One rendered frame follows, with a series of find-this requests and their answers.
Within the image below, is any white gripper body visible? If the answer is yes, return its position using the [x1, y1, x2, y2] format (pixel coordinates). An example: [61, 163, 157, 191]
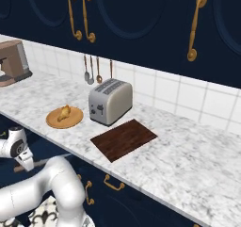
[13, 148, 35, 173]

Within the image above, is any open dark blue drawer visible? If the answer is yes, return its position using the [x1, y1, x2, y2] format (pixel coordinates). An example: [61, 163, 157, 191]
[0, 112, 80, 189]

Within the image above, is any golden brown chicken meat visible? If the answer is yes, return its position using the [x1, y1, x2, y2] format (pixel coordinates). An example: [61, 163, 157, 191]
[56, 104, 72, 122]

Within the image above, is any round wooden plate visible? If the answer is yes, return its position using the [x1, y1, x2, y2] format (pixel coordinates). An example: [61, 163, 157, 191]
[45, 105, 85, 130]

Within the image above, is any dark wooden cutting board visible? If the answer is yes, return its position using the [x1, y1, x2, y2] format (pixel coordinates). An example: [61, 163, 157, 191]
[89, 118, 159, 164]

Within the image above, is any dark blue drawer front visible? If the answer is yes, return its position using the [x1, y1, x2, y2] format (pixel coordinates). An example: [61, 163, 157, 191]
[93, 166, 201, 227]

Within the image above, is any silver toaster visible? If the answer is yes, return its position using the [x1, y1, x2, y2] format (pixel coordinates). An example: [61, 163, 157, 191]
[88, 78, 134, 127]

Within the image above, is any grey hanging spoon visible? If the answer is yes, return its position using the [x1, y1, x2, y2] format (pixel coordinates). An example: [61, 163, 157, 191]
[83, 55, 90, 82]

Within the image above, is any wooden hanging spoon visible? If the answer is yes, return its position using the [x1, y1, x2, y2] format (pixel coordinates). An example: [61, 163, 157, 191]
[95, 57, 104, 85]

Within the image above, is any dark blue cupboard door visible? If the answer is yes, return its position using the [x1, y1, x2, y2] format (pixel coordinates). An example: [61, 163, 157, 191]
[0, 0, 81, 55]
[79, 0, 186, 72]
[184, 0, 241, 89]

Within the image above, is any knife with brown handle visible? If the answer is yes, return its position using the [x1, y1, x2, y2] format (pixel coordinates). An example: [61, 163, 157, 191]
[13, 153, 73, 174]

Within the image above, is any brass drawer handle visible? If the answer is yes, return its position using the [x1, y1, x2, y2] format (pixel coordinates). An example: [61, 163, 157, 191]
[103, 173, 126, 192]

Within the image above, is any hanging tool with brown handle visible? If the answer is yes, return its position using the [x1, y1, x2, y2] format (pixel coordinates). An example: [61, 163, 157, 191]
[108, 59, 114, 80]

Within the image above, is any long brass cupboard handle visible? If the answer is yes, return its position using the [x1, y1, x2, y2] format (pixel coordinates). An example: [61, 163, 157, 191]
[186, 0, 209, 62]
[67, 0, 84, 41]
[82, 0, 97, 44]

